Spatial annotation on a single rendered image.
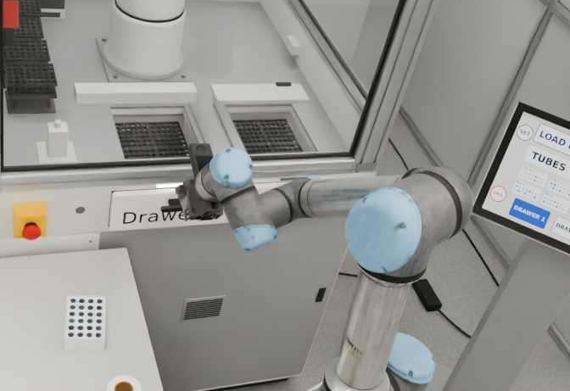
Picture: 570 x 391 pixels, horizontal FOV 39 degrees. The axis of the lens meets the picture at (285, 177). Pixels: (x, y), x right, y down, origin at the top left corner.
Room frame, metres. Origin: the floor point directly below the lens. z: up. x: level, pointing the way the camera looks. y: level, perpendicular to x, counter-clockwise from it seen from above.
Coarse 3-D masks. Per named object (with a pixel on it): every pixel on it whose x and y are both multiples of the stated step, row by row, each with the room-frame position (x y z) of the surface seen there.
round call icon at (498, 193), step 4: (496, 184) 1.70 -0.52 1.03; (492, 188) 1.69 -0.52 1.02; (496, 188) 1.69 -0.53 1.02; (500, 188) 1.70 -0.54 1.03; (504, 188) 1.70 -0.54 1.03; (508, 188) 1.70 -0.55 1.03; (492, 192) 1.69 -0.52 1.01; (496, 192) 1.69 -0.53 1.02; (500, 192) 1.69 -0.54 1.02; (504, 192) 1.69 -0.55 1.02; (508, 192) 1.69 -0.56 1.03; (488, 196) 1.68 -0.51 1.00; (492, 196) 1.68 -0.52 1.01; (496, 196) 1.68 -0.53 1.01; (500, 196) 1.68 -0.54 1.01; (504, 196) 1.68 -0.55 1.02; (492, 200) 1.67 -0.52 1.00; (496, 200) 1.67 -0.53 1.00; (500, 200) 1.68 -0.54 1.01; (504, 200) 1.68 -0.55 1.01
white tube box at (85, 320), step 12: (72, 300) 1.18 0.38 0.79; (84, 300) 1.18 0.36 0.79; (96, 300) 1.19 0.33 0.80; (72, 312) 1.14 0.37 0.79; (84, 312) 1.15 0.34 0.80; (96, 312) 1.16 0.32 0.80; (72, 324) 1.11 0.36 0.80; (84, 324) 1.12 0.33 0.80; (96, 324) 1.13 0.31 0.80; (72, 336) 1.09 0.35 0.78; (84, 336) 1.09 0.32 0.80; (96, 336) 1.10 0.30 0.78; (72, 348) 1.07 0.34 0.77; (84, 348) 1.08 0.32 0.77; (96, 348) 1.09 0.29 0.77
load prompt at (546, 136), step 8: (544, 128) 1.80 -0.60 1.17; (552, 128) 1.80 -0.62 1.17; (536, 136) 1.79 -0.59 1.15; (544, 136) 1.79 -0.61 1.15; (552, 136) 1.79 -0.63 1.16; (560, 136) 1.79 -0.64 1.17; (568, 136) 1.79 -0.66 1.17; (544, 144) 1.77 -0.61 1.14; (552, 144) 1.77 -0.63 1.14; (560, 144) 1.78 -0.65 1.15; (568, 144) 1.78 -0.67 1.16; (560, 152) 1.76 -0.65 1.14; (568, 152) 1.76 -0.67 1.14
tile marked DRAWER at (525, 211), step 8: (520, 200) 1.68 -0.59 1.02; (512, 208) 1.66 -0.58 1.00; (520, 208) 1.66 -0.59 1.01; (528, 208) 1.66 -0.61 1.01; (536, 208) 1.67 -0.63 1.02; (520, 216) 1.65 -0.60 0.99; (528, 216) 1.65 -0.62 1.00; (536, 216) 1.65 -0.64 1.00; (544, 216) 1.65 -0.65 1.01; (536, 224) 1.64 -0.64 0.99; (544, 224) 1.64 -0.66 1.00
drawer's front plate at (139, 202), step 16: (128, 192) 1.42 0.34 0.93; (144, 192) 1.43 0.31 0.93; (160, 192) 1.45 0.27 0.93; (112, 208) 1.39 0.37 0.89; (128, 208) 1.41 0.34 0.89; (144, 208) 1.43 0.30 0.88; (112, 224) 1.39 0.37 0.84; (128, 224) 1.41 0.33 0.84; (144, 224) 1.43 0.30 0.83; (160, 224) 1.45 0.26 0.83; (176, 224) 1.47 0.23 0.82; (192, 224) 1.49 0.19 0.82
